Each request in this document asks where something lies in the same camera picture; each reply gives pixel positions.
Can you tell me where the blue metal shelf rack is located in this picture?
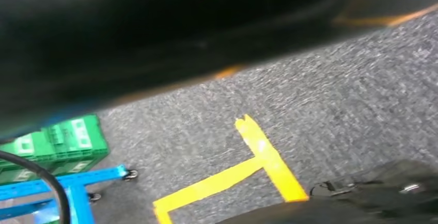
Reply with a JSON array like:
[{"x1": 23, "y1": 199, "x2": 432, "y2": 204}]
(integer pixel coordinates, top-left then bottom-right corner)
[{"x1": 0, "y1": 164, "x2": 139, "y2": 224}]

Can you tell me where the yellow tape rectangle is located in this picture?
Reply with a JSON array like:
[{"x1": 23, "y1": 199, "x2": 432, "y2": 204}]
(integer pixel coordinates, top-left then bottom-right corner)
[{"x1": 152, "y1": 114, "x2": 310, "y2": 224}]

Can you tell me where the black robot lower body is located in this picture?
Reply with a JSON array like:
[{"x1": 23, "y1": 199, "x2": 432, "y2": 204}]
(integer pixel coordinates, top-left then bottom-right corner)
[{"x1": 0, "y1": 0, "x2": 438, "y2": 141}]

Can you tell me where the green plastic crate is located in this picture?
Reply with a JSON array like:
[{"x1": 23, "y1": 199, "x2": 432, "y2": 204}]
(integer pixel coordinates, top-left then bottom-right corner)
[
  {"x1": 0, "y1": 154, "x2": 103, "y2": 186},
  {"x1": 0, "y1": 114, "x2": 111, "y2": 168}
]

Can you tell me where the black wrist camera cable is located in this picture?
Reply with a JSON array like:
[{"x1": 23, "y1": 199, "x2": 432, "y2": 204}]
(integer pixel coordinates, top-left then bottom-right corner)
[{"x1": 0, "y1": 150, "x2": 71, "y2": 224}]

